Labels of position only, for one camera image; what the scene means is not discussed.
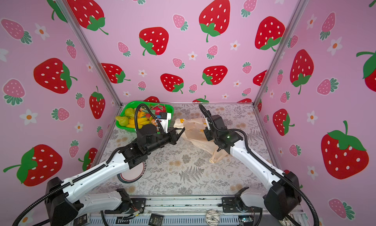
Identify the aluminium frame post right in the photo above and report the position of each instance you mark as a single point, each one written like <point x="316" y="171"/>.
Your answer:
<point x="294" y="20"/>

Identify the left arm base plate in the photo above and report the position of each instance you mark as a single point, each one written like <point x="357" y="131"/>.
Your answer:
<point x="134" y="206"/>

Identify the black square tag centre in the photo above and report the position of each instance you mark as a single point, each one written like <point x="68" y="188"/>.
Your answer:
<point x="156" y="220"/>

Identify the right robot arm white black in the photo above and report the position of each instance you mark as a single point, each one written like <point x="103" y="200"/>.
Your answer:
<point x="282" y="188"/>

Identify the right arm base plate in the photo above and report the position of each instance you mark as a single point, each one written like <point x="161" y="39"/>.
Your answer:
<point x="235" y="205"/>

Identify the banana print plastic bag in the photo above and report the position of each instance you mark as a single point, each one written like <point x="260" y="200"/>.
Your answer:
<point x="194" y="132"/>

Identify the aluminium frame post left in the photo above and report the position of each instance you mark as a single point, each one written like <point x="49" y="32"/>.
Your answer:
<point x="63" y="5"/>

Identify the round white plate dark rim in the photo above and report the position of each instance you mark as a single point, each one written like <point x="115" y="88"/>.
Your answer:
<point x="134" y="174"/>

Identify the yellow green fake starfruit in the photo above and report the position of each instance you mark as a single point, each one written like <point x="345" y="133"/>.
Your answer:
<point x="122" y="120"/>

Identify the aluminium frame post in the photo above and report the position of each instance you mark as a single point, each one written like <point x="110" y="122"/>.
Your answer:
<point x="63" y="5"/>
<point x="294" y="20"/>

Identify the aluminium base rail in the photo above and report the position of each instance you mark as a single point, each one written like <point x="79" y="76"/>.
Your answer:
<point x="187" y="211"/>

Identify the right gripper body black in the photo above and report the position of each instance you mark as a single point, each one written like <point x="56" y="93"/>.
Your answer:
<point x="209" y="135"/>

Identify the green plastic fruit basket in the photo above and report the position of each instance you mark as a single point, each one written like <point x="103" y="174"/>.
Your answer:
<point x="146" y="112"/>

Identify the yellow fake banana bunch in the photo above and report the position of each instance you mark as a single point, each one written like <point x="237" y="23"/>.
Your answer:
<point x="140" y="122"/>

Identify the pink fake dragon fruit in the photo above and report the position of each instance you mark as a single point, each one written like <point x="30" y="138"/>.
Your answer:
<point x="158" y="109"/>

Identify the black square tag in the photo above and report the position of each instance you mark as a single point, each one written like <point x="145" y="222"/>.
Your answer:
<point x="82" y="220"/>
<point x="156" y="220"/>

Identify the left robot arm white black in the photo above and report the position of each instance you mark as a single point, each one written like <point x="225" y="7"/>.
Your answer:
<point x="70" y="198"/>

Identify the black square tag left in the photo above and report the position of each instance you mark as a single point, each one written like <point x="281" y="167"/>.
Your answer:
<point x="82" y="220"/>

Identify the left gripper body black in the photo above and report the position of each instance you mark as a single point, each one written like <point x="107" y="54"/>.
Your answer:
<point x="162" y="140"/>

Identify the white sprinkled donut centre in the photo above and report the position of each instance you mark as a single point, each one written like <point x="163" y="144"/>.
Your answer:
<point x="212" y="218"/>

